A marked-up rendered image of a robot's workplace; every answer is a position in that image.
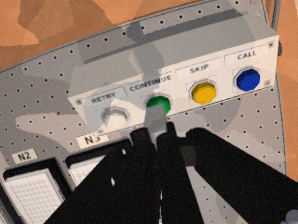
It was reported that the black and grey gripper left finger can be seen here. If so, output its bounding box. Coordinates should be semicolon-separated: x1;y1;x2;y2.
43;106;161;224

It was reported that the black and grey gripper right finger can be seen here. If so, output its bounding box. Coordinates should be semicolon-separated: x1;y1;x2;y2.
153;103;298;224

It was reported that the white button panel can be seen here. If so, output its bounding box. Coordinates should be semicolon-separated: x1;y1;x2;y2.
68;0;282;138

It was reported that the grey perforated base plate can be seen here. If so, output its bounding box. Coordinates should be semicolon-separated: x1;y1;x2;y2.
0;0;288;224

